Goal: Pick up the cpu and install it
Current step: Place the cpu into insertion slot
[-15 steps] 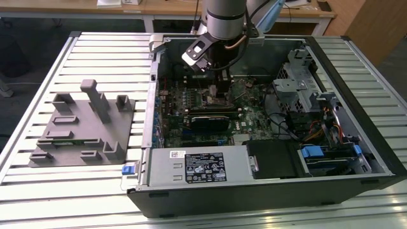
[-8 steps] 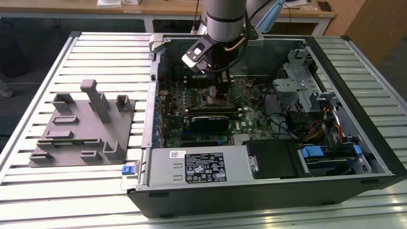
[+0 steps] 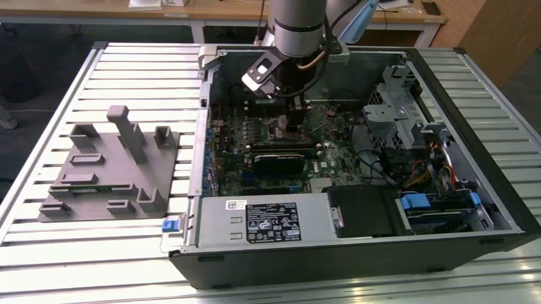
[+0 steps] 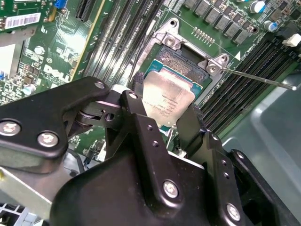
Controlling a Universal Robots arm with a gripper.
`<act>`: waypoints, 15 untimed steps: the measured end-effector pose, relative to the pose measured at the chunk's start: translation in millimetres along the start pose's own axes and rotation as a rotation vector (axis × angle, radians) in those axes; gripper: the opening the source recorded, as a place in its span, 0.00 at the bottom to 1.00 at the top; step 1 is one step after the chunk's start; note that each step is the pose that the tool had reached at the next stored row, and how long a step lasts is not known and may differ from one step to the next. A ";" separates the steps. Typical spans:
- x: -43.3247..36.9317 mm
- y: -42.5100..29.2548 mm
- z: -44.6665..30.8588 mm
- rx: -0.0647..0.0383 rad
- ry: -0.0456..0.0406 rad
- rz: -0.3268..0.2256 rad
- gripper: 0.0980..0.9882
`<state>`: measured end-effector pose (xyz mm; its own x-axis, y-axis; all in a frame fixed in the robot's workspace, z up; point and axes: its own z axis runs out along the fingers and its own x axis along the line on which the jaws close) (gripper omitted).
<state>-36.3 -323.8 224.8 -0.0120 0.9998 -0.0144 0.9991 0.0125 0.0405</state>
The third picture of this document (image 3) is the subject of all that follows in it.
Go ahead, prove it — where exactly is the metal socket cover frame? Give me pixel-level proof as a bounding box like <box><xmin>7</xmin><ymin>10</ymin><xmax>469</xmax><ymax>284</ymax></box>
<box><xmin>306</xmin><ymin>103</ymin><xmax>339</xmax><ymax>134</ymax></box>

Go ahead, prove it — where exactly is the CPU socket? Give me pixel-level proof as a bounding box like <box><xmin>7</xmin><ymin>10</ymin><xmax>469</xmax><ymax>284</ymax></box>
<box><xmin>269</xmin><ymin>116</ymin><xmax>317</xmax><ymax>142</ymax></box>

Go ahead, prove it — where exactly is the metal drive cage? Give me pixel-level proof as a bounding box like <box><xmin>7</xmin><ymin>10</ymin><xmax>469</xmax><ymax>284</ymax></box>
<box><xmin>361</xmin><ymin>65</ymin><xmax>428</xmax><ymax>149</ymax></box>

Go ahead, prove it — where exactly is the grey case hinge block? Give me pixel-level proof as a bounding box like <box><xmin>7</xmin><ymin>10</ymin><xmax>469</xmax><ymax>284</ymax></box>
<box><xmin>197</xmin><ymin>46</ymin><xmax>222</xmax><ymax>70</ymax></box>

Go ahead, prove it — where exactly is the green motherboard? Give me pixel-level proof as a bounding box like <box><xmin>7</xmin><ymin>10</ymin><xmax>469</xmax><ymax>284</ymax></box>
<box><xmin>206</xmin><ymin>101</ymin><xmax>369</xmax><ymax>196</ymax></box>

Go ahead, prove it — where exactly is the black graphics card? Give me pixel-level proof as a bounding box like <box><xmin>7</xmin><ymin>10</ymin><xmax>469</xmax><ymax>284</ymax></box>
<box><xmin>249</xmin><ymin>153</ymin><xmax>306</xmax><ymax>175</ymax></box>

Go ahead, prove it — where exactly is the silver chipset heatsink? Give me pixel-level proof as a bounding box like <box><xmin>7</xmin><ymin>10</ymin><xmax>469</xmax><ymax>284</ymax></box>
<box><xmin>310</xmin><ymin>178</ymin><xmax>335</xmax><ymax>194</ymax></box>

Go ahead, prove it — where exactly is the small black box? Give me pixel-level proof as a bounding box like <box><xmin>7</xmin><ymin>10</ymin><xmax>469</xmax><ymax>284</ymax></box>
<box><xmin>421</xmin><ymin>1</ymin><xmax>444</xmax><ymax>16</ymax></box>

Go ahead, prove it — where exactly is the black plastic shroud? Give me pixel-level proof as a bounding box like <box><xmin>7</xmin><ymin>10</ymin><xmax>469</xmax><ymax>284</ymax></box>
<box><xmin>325</xmin><ymin>185</ymin><xmax>416</xmax><ymax>239</ymax></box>

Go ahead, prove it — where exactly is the silver metal support bar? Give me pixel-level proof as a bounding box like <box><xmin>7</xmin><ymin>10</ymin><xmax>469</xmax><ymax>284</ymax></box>
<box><xmin>416</xmin><ymin>122</ymin><xmax>477</xmax><ymax>193</ymax></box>

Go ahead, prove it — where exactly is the wooden cabinet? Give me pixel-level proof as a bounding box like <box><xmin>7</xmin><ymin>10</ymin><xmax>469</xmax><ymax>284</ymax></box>
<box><xmin>433</xmin><ymin>0</ymin><xmax>541</xmax><ymax>89</ymax></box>

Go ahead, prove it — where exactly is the grey power supply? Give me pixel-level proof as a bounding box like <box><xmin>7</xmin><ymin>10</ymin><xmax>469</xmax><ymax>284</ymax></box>
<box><xmin>193</xmin><ymin>193</ymin><xmax>339</xmax><ymax>248</ymax></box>

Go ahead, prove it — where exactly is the grey parts rack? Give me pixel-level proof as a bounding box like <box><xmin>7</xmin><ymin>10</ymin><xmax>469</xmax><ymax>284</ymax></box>
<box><xmin>36</xmin><ymin>105</ymin><xmax>180</xmax><ymax>223</ymax></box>

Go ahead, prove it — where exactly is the wooden desk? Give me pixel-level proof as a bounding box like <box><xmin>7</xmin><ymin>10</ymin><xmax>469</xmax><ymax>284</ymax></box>
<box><xmin>0</xmin><ymin>0</ymin><xmax>450</xmax><ymax>48</ymax></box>

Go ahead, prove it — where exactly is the black hard disk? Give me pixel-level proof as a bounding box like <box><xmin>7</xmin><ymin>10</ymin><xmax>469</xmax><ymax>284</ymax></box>
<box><xmin>408</xmin><ymin>210</ymin><xmax>466</xmax><ymax>234</ymax></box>

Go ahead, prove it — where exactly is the black PC case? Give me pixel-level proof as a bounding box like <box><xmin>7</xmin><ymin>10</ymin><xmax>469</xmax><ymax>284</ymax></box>
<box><xmin>167</xmin><ymin>44</ymin><xmax>541</xmax><ymax>291</ymax></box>

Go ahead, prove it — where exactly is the grey stand foot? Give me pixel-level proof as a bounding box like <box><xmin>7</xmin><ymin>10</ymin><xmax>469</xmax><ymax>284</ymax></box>
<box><xmin>0</xmin><ymin>94</ymin><xmax>20</xmax><ymax>130</ymax></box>

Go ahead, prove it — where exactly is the brown flexible hose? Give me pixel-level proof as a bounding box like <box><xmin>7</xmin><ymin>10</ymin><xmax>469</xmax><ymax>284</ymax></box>
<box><xmin>295</xmin><ymin>50</ymin><xmax>330</xmax><ymax>70</ymax></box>

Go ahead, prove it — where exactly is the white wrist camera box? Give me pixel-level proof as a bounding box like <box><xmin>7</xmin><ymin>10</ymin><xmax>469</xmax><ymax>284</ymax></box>
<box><xmin>241</xmin><ymin>50</ymin><xmax>283</xmax><ymax>99</ymax></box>

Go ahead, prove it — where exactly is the yellow wire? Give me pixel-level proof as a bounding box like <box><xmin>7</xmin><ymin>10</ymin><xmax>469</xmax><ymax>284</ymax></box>
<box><xmin>401</xmin><ymin>172</ymin><xmax>432</xmax><ymax>189</ymax></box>

